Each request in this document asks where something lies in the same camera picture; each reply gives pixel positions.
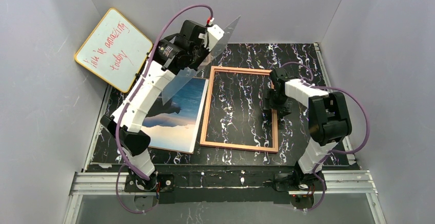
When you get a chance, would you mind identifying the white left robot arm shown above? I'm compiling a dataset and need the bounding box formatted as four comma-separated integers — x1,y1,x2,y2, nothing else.
100,20,225,181

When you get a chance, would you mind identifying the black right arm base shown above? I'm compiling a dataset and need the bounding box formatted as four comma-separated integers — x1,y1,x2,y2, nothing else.
272,172,325,194

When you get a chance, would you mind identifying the landscape photo board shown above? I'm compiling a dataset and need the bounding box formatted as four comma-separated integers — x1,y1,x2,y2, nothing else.
141,78,209,154

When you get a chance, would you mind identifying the black marble pattern board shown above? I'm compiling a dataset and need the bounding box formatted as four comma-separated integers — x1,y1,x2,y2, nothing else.
87,43,328,172

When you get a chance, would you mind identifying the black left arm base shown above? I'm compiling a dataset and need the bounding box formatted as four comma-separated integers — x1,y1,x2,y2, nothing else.
124,174,175,193

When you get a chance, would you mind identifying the yellow rimmed whiteboard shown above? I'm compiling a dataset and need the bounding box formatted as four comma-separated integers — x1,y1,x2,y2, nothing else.
74,8,153,93

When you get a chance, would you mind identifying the aluminium rail frame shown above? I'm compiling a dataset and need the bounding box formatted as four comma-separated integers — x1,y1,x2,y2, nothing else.
63,42,387,224

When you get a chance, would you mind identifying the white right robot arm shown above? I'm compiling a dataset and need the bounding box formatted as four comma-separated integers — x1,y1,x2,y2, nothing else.
264,68,352,176

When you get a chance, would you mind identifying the clear acrylic sheet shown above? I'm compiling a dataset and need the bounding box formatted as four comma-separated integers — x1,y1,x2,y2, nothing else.
161,15,241,105

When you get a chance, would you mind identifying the pink wooden picture frame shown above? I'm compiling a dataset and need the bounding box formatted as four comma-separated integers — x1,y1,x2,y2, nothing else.
200,66,279,153

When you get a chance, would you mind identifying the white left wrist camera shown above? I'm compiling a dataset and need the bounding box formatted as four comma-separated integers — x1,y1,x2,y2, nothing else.
204,25,224,52

